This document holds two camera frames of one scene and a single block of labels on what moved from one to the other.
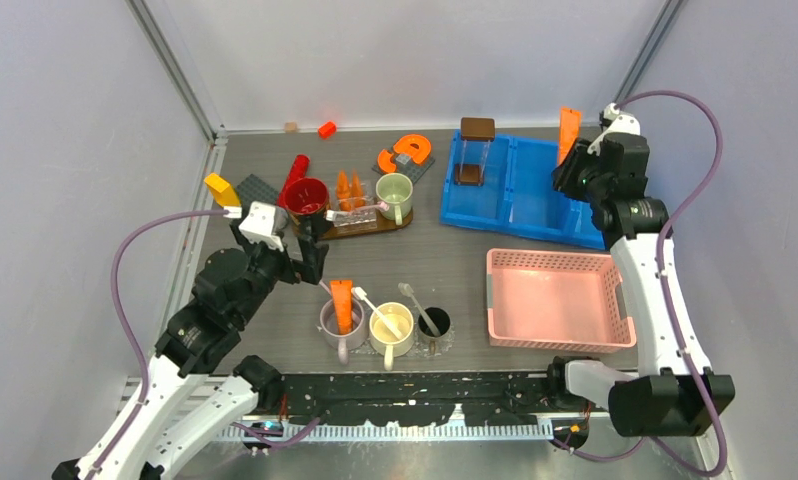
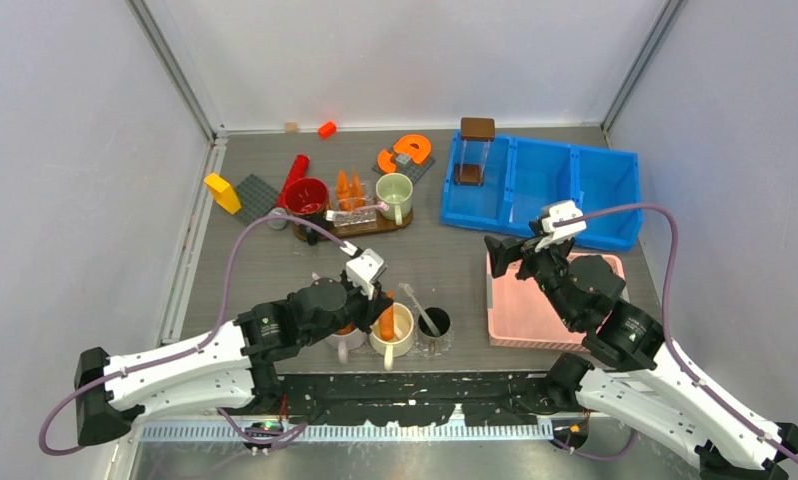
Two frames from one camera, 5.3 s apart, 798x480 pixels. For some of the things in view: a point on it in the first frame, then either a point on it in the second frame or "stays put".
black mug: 441,319 stays put
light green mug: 396,190 stays put
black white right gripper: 581,153 -> 502,251
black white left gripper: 309,268 -> 372,299
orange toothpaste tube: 357,198 stays put
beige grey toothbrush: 407,290 stays put
